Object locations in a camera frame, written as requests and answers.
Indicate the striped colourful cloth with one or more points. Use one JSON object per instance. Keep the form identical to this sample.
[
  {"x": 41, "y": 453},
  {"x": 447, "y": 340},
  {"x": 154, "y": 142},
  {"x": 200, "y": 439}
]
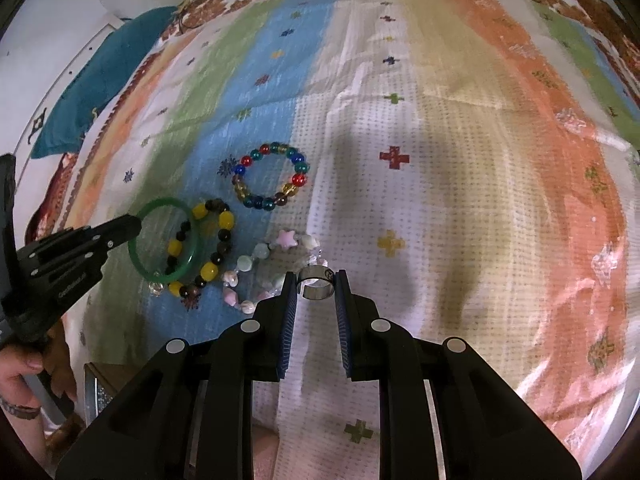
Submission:
[{"x": 471, "y": 164}]

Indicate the teal pillow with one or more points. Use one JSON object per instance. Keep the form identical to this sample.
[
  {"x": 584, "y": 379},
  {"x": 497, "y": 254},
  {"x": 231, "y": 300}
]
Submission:
[{"x": 102, "y": 78}]

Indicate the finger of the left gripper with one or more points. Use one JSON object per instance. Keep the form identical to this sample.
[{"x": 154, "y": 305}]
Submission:
[{"x": 51, "y": 256}]

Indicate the left hand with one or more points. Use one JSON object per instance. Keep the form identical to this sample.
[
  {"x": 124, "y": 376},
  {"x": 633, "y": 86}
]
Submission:
[{"x": 19, "y": 403}]

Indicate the green jade bangle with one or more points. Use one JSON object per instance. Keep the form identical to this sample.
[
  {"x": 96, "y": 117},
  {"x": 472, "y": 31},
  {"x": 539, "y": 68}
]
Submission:
[{"x": 168, "y": 242}]

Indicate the white headboard panel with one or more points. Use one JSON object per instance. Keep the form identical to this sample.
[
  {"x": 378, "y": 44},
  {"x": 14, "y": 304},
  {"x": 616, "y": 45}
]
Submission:
[{"x": 83, "y": 51}]

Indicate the clear crystal charm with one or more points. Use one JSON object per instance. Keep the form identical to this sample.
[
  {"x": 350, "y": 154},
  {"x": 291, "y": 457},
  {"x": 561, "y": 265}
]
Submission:
[{"x": 155, "y": 288}]

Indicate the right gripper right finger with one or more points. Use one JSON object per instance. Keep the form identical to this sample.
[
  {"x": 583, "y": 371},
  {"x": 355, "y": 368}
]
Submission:
[{"x": 444, "y": 412}]

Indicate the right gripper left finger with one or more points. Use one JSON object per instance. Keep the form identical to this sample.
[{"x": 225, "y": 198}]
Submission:
[{"x": 188, "y": 412}]

